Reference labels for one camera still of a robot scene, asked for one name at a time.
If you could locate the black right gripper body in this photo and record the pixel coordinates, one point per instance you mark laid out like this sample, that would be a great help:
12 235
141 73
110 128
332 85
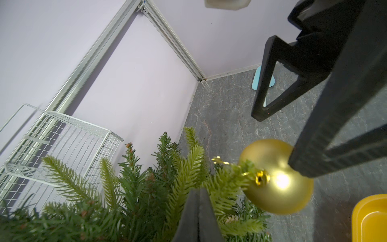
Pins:
325 27

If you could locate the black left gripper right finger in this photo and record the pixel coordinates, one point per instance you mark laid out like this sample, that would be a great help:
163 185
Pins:
358 75

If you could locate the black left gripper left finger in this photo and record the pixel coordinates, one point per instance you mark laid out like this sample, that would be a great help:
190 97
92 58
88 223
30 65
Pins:
198 222

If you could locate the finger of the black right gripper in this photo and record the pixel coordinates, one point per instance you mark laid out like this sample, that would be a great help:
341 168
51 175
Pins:
292 78

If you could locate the gold ball ornament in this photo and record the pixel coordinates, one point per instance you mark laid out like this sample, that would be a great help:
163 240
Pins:
270 182

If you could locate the small green christmas tree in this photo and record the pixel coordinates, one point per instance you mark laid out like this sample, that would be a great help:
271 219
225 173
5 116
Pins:
138 205

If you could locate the teal garden trowel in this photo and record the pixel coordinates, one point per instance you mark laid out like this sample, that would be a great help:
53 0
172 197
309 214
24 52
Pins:
256 82

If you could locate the yellow plastic tray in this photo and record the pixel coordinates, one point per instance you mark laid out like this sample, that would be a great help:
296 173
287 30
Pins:
369 219

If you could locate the long white wire shelf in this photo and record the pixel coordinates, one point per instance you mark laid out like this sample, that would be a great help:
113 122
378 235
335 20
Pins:
32 134

